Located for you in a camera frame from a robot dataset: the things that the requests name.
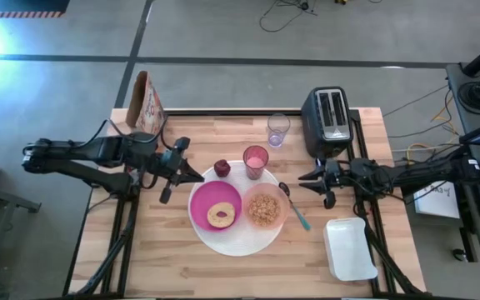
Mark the orange pumpkin cereal box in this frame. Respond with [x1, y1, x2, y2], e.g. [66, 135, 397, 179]
[125, 70, 166, 135]

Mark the coiled black cable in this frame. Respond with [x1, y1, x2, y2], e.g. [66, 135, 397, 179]
[457, 80, 480, 110]

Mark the heap of cereal rings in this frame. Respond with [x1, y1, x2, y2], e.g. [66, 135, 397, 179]
[246, 193, 282, 228]

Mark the black floor cable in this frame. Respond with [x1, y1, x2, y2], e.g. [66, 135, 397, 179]
[258, 0, 318, 33]

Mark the clear glass tumbler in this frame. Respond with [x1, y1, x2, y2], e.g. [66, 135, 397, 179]
[267, 112, 292, 149]

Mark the magenta plastic plate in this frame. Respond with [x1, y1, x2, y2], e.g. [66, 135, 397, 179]
[189, 180, 243, 233]

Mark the black spoon with teal handle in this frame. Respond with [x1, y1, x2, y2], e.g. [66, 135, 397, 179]
[278, 182, 313, 233]

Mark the round white woven placemat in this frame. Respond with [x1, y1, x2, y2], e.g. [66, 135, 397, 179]
[187, 160, 285, 258]

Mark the pale pink plastic bowl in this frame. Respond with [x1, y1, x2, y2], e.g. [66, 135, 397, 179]
[242, 182, 291, 229]

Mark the black two-slot toaster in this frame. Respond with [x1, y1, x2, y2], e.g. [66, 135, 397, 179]
[300, 86, 354, 159]

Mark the yellow floor cable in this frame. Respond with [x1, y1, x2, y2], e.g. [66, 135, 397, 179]
[406, 89, 460, 162]

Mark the brown bagel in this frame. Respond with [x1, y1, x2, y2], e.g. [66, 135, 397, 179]
[206, 202, 237, 229]

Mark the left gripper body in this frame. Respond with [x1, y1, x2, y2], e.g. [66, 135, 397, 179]
[152, 137, 191, 205]

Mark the white paper sheet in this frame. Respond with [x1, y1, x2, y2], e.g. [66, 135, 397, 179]
[413, 185, 461, 220]

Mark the white rectangular tray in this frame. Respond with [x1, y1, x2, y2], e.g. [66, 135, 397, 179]
[322, 217, 379, 283]

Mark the pink faceted cup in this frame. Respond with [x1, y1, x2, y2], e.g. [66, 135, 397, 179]
[242, 145, 270, 181]

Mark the black mat with striped edge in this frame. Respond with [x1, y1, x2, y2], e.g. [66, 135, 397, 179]
[0, 0, 70, 18]

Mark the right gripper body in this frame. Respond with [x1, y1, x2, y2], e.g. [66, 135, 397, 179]
[322, 157, 343, 209]

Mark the dark red apple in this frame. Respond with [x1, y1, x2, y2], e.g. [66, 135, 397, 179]
[213, 158, 232, 178]

